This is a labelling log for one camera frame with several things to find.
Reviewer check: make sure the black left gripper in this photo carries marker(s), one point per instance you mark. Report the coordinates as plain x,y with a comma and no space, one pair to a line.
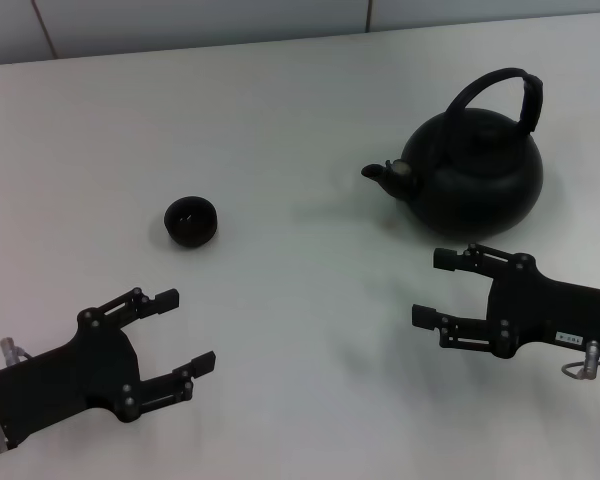
75,372

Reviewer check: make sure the small black teacup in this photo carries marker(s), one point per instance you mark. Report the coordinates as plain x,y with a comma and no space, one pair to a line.
191,222

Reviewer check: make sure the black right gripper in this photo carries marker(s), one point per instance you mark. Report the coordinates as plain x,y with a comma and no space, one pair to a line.
555,312

